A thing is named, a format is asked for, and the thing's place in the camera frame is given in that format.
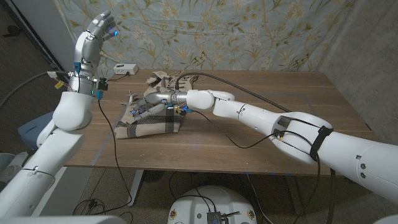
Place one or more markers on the beige plaid scarf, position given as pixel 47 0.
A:
pixel 149 127

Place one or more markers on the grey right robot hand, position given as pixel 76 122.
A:
pixel 161 99

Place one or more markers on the black box on base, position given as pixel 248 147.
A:
pixel 214 218

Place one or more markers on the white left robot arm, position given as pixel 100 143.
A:
pixel 53 149

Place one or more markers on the white toy plane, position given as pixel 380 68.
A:
pixel 130 98

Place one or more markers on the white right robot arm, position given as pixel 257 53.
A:
pixel 295 137

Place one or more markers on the white power strip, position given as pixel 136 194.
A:
pixel 125 69

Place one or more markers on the black round fan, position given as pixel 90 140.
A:
pixel 152 176

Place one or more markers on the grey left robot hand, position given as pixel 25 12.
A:
pixel 88 49

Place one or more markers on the white table leg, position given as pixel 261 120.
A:
pixel 135 188

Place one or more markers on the grey table leg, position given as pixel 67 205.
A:
pixel 295 196

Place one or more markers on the blue-grey stool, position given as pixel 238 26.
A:
pixel 28 132

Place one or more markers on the floral printed backdrop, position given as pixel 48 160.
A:
pixel 202 31

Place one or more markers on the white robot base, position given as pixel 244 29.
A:
pixel 196 202

